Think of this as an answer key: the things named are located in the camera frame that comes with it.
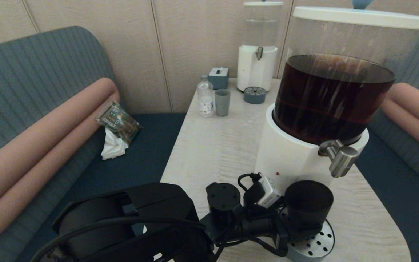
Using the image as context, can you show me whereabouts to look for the black cup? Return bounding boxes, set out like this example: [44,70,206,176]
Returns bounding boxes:
[284,180,334,241]

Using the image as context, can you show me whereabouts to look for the grey-green cup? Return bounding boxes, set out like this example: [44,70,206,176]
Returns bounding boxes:
[215,89,231,117]

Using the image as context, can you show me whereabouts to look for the grey-blue perforated drip tray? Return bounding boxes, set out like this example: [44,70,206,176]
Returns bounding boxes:
[244,86,267,105]
[285,218,336,262]

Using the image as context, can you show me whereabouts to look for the white dispenser with dark tea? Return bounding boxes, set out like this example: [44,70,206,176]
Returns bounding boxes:
[255,0,419,200]

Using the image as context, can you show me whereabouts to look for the teal upholstered bench sofa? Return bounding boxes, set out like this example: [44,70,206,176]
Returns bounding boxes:
[0,25,188,262]
[355,31,419,262]

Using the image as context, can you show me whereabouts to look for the clear plastic water bottle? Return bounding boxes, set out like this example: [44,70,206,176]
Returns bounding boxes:
[197,75,215,118]

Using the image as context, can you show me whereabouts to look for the white dispenser with clear water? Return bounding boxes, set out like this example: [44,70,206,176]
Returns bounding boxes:
[237,0,284,92]

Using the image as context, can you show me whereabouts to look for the grey-blue tissue box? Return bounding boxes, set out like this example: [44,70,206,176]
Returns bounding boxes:
[208,67,229,90]

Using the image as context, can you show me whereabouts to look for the crumpled white tissue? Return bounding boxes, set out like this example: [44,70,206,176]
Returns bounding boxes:
[101,127,129,160]

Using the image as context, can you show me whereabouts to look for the green snack packet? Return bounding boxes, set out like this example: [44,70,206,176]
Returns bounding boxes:
[96,101,141,145]

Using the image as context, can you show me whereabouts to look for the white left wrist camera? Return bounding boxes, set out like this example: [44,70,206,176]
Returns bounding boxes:
[257,176,282,209]

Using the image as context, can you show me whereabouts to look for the black braided left gripper cable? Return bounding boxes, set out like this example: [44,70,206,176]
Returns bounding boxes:
[248,236,288,257]

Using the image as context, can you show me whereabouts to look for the black left camera cable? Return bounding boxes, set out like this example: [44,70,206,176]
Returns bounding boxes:
[238,173,263,191]

